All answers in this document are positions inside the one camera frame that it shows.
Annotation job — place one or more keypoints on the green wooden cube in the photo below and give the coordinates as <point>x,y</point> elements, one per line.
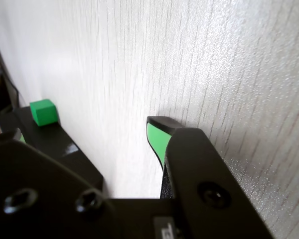
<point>43,113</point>

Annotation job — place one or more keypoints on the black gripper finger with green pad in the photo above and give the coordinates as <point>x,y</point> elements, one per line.
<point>40,189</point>
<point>204,174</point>

